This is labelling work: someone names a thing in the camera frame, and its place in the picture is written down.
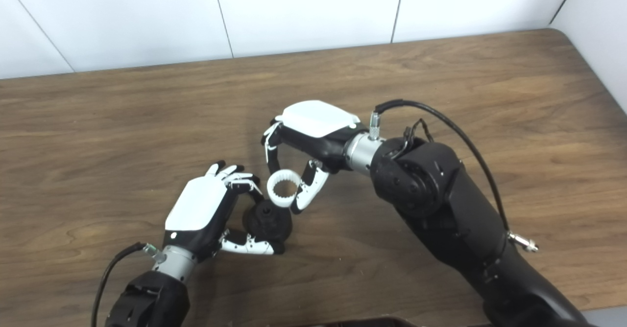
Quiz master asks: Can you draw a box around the round black plastic part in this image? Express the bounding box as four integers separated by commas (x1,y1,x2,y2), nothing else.
242,200,293,243

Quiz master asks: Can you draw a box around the thick black right wrist cable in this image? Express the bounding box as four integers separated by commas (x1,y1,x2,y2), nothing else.
368,99,539,253

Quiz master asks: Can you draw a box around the thick black wrist cable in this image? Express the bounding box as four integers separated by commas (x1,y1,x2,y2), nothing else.
91,242,165,327
368,99,539,253

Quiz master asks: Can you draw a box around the white plastic ring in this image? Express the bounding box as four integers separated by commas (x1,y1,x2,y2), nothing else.
266,169,300,207

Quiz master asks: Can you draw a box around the thin black right wrist wire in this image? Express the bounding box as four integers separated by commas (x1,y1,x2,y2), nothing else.
402,119,434,144

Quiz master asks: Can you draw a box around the white and black right hand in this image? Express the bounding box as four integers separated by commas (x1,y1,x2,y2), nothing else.
261,100,369,215

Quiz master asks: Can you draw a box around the thick black left wrist cable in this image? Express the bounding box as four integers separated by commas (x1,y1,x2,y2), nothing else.
91,242,165,327

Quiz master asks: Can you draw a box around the white and black left hand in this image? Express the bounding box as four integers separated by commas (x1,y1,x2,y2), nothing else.
164,161,286,261

